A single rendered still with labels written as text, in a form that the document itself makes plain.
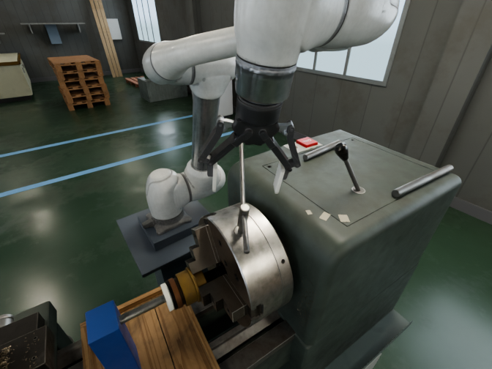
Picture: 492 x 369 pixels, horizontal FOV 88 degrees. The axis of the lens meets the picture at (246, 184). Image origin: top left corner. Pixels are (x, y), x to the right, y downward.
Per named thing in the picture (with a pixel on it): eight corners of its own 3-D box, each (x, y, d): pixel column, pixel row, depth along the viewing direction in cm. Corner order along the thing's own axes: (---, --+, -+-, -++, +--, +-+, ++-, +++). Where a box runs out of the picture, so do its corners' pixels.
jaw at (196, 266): (224, 253, 73) (211, 214, 72) (230, 257, 69) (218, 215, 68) (187, 270, 68) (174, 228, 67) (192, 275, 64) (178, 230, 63)
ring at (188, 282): (195, 255, 68) (160, 270, 64) (209, 280, 62) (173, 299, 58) (198, 277, 73) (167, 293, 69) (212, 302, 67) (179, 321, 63)
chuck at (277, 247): (229, 241, 95) (236, 180, 74) (279, 320, 77) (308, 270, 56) (221, 244, 94) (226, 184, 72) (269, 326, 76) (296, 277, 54)
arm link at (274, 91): (234, 44, 40) (231, 82, 44) (236, 65, 33) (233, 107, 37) (291, 50, 41) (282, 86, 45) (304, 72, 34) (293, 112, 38)
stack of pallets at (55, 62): (113, 104, 587) (101, 60, 536) (69, 111, 542) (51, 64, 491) (102, 93, 674) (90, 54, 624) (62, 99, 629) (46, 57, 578)
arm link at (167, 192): (146, 206, 129) (136, 169, 117) (180, 195, 138) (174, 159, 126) (156, 225, 118) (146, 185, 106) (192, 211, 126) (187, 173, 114)
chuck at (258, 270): (220, 244, 94) (226, 184, 72) (269, 326, 76) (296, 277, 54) (198, 255, 90) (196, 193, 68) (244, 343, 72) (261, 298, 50)
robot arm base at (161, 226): (138, 219, 130) (135, 211, 127) (178, 203, 141) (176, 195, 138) (149, 240, 118) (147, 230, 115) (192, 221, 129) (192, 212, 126)
